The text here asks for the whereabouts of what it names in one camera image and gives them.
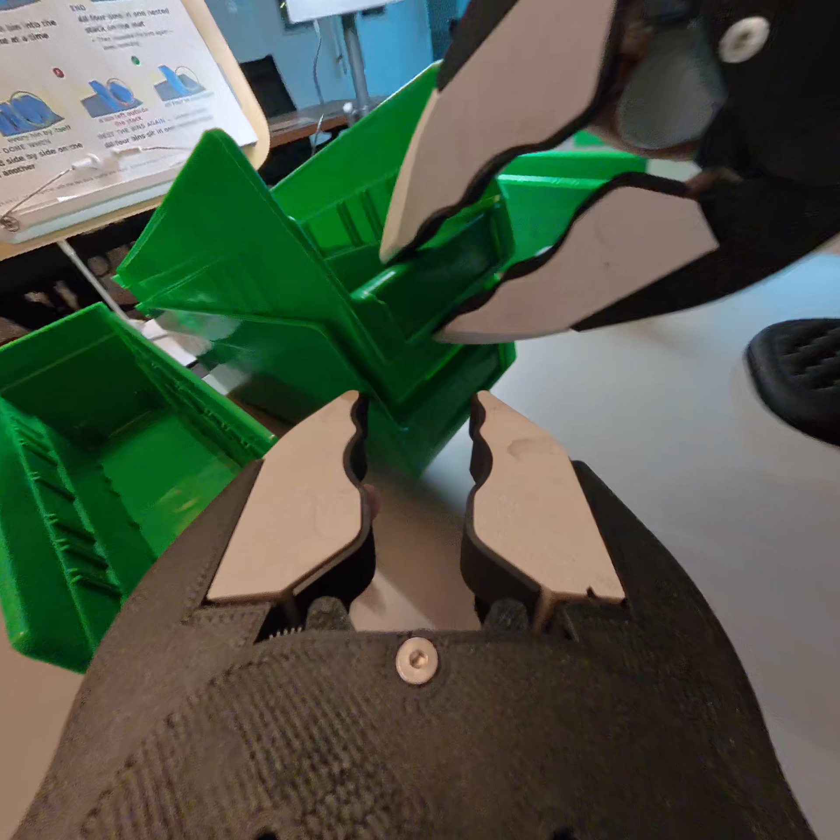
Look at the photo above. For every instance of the metal pole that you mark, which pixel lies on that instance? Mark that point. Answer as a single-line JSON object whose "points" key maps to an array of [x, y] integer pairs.
{"points": [[355, 65]]}

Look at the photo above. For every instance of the person's left hand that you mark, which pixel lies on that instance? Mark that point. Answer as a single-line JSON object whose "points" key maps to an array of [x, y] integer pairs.
{"points": [[373, 504]]}

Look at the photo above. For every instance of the printed instruction sheet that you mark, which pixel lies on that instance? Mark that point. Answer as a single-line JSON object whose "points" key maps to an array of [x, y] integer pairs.
{"points": [[131, 39]]}

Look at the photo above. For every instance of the white stand rod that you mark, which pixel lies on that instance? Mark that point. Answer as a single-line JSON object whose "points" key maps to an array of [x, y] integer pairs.
{"points": [[92, 275]]}

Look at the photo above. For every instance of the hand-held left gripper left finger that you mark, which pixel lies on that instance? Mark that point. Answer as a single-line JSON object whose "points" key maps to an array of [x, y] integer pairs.
{"points": [[295, 525]]}

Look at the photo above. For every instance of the instruction sheet on board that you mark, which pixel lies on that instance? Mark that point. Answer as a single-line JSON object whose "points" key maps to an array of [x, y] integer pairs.
{"points": [[253, 118]]}

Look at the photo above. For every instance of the white page holder bar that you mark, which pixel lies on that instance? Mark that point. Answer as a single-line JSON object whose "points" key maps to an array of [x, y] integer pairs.
{"points": [[79, 210]]}

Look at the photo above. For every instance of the white studio light softbox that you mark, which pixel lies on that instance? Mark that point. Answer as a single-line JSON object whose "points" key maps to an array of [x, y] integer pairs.
{"points": [[328, 8]]}

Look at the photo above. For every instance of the person's right hand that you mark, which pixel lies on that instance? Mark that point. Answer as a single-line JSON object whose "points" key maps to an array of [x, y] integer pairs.
{"points": [[663, 92]]}

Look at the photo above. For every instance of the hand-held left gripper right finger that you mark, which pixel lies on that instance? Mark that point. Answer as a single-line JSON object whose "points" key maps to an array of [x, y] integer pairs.
{"points": [[538, 525]]}

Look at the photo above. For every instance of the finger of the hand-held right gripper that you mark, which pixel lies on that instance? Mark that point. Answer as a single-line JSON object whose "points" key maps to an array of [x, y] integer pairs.
{"points": [[590, 275], [499, 98]]}

